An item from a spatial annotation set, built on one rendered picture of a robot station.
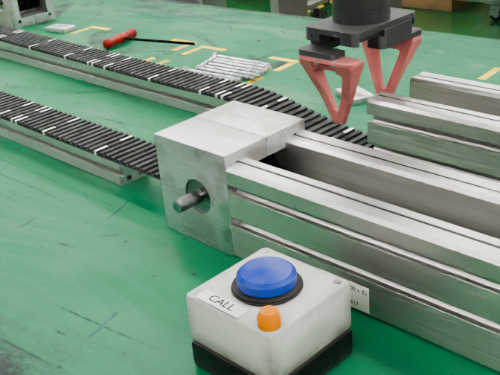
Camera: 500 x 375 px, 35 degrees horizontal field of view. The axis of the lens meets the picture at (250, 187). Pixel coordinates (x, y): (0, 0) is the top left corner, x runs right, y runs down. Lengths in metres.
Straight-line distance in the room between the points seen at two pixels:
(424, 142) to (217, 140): 0.20
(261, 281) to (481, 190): 0.18
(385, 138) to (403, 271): 0.24
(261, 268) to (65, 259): 0.25
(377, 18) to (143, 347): 0.39
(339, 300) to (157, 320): 0.16
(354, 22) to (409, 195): 0.23
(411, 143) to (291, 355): 0.31
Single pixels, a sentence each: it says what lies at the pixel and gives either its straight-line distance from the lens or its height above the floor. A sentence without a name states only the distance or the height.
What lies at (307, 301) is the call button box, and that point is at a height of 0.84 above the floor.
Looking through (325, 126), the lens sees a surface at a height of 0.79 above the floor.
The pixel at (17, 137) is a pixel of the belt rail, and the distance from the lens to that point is 1.00.
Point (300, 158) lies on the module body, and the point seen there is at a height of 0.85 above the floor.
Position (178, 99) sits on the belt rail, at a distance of 1.04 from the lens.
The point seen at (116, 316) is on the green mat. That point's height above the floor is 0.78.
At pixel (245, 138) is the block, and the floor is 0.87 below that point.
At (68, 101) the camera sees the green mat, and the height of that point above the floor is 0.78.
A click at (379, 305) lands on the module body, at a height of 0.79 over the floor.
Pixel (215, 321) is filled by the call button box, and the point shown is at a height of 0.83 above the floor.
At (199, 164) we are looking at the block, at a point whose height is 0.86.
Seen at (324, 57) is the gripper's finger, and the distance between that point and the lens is 0.78.
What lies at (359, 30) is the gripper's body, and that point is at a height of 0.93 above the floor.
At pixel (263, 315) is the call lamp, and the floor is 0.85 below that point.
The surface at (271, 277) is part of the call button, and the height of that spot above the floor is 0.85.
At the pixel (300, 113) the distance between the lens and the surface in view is 0.92.
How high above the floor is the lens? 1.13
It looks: 26 degrees down
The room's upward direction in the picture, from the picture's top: 5 degrees counter-clockwise
